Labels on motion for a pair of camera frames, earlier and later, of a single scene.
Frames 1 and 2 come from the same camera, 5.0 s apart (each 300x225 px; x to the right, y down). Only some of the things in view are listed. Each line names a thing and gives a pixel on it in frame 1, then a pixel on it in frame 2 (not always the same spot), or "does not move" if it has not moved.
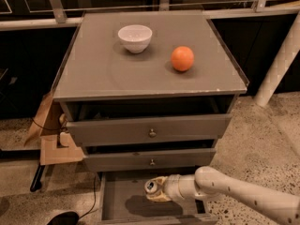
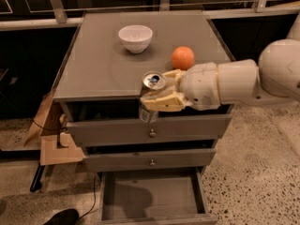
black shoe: [67, 217] does not move
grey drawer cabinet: [147, 91] does not move
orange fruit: [182, 58] does not move
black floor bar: [37, 183] does not move
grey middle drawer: [156, 159] does not move
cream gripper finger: [160, 180] to [172, 80]
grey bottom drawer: [124, 201] does not move
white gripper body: [171, 187] to [200, 85]
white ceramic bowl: [135, 37] does not move
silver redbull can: [151, 186] to [151, 81]
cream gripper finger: [158, 197] to [170, 101]
